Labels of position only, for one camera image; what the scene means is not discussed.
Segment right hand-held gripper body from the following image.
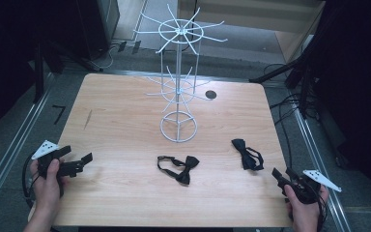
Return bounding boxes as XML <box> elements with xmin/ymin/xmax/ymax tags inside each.
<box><xmin>282</xmin><ymin>169</ymin><xmax>343</xmax><ymax>205</ymax></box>

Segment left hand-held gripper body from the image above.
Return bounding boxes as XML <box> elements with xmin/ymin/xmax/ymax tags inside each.
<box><xmin>32</xmin><ymin>139</ymin><xmax>85</xmax><ymax>179</ymax></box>

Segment black bow tie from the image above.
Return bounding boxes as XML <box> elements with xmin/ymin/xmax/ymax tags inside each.
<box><xmin>157</xmin><ymin>155</ymin><xmax>201</xmax><ymax>187</ymax></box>
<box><xmin>231</xmin><ymin>138</ymin><xmax>265</xmax><ymax>172</ymax></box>

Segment white wire display rack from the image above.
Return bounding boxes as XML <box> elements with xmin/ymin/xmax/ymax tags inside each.
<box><xmin>133</xmin><ymin>3</ymin><xmax>229</xmax><ymax>144</ymax></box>

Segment person's right hand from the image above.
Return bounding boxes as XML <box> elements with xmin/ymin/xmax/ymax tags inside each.
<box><xmin>284</xmin><ymin>185</ymin><xmax>330</xmax><ymax>224</ymax></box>

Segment person's left hand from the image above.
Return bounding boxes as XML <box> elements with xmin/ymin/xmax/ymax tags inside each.
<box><xmin>29</xmin><ymin>158</ymin><xmax>71</xmax><ymax>211</ymax></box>

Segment black metal stand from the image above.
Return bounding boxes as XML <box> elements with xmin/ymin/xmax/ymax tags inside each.
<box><xmin>248</xmin><ymin>30</ymin><xmax>325</xmax><ymax>121</ymax></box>
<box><xmin>33</xmin><ymin>37</ymin><xmax>104</xmax><ymax>104</ymax></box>

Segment dark cabinet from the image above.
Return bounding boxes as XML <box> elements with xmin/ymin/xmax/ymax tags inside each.
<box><xmin>76</xmin><ymin>0</ymin><xmax>121</xmax><ymax>61</ymax></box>

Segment light wooden furniture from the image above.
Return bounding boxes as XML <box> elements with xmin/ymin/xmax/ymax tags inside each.
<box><xmin>177</xmin><ymin>0</ymin><xmax>327</xmax><ymax>64</ymax></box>

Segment metal floor rail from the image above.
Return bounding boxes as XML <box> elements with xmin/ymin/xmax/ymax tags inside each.
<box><xmin>293</xmin><ymin>107</ymin><xmax>353</xmax><ymax>232</ymax></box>
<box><xmin>0</xmin><ymin>72</ymin><xmax>56</xmax><ymax>223</ymax></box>

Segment right hand-held gripper cable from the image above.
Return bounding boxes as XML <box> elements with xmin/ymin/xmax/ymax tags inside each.
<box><xmin>314</xmin><ymin>188</ymin><xmax>328</xmax><ymax>232</ymax></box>

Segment hand-held gripper cable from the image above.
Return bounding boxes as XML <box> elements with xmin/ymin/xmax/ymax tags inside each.
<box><xmin>314</xmin><ymin>188</ymin><xmax>328</xmax><ymax>232</ymax></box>
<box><xmin>21</xmin><ymin>152</ymin><xmax>39</xmax><ymax>209</ymax></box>

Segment left hand-held gripper cable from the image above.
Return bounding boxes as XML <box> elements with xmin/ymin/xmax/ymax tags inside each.
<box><xmin>21</xmin><ymin>152</ymin><xmax>39</xmax><ymax>209</ymax></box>

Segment black floor cables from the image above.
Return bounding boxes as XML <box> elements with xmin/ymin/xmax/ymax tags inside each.
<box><xmin>268</xmin><ymin>92</ymin><xmax>308</xmax><ymax>182</ymax></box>

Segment white floor cable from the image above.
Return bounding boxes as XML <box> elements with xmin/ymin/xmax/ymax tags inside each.
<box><xmin>102</xmin><ymin>43</ymin><xmax>121</xmax><ymax>71</ymax></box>

